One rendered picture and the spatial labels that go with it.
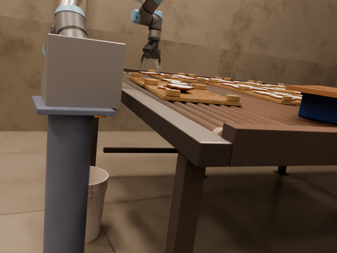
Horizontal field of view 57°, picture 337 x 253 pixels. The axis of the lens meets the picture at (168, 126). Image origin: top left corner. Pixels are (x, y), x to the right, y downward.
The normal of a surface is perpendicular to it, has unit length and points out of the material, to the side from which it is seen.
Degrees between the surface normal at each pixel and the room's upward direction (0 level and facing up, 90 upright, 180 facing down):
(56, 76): 90
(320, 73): 90
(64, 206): 90
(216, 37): 90
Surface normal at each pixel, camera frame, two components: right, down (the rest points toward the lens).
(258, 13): 0.44, 0.25
